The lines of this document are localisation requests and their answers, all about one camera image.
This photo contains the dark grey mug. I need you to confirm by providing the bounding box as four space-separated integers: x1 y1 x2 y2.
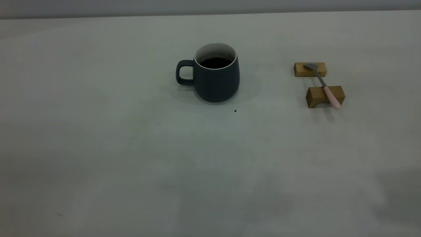
176 42 240 103

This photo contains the grey spoon with pink handle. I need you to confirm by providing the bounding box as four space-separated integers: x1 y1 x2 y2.
304 63 342 110

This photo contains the rectangular wooden block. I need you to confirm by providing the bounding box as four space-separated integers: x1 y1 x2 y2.
294 62 327 77

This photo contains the arched wooden block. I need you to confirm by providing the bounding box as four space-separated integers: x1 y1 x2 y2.
306 86 346 108

